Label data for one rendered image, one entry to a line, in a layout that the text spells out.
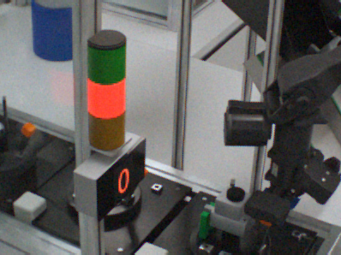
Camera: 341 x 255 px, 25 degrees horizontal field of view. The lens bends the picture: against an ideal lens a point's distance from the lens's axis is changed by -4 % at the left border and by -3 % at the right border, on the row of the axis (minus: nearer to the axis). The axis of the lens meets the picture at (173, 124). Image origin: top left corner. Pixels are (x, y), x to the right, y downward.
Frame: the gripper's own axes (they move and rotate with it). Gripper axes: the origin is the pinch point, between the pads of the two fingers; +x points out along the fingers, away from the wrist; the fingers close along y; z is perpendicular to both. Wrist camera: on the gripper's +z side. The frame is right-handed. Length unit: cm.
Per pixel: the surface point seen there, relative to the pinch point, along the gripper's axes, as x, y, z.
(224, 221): 4.8, -2.3, -8.8
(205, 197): 12.3, 10.5, -18.5
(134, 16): 21, 86, -80
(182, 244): 12.3, -3.2, -15.8
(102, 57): -30.7, -21.3, -18.8
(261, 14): -20.5, 22.6, -15.5
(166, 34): 23, 83, -68
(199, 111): 23, 52, -41
